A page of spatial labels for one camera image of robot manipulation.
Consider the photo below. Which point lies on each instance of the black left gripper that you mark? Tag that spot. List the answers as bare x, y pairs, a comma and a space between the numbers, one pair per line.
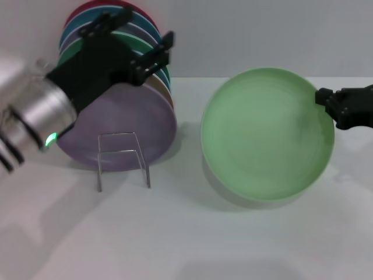
93, 70

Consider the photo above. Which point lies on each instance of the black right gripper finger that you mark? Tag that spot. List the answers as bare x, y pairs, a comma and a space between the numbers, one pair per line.
354, 93
355, 115

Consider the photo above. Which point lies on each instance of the light green plate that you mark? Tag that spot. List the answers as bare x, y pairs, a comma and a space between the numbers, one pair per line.
262, 134

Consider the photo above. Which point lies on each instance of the grey purple plate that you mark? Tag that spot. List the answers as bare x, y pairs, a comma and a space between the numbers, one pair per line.
140, 32

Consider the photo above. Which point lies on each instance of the light blue plate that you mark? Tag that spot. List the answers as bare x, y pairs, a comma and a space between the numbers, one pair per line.
166, 76

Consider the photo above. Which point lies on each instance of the beige plate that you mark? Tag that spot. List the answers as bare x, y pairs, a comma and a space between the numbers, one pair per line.
163, 87

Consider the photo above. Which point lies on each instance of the teal blue plate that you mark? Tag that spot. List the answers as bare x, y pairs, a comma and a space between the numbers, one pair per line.
71, 27

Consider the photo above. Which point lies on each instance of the dark green plate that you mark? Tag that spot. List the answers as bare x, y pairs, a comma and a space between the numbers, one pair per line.
70, 54

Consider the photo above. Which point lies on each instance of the maroon red plate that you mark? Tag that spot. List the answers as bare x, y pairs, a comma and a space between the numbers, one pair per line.
77, 11

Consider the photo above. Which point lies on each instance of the lavender plate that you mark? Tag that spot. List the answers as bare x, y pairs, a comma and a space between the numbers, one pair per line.
131, 122

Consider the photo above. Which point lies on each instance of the clear acrylic plate rack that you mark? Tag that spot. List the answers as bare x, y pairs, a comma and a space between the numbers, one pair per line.
116, 151

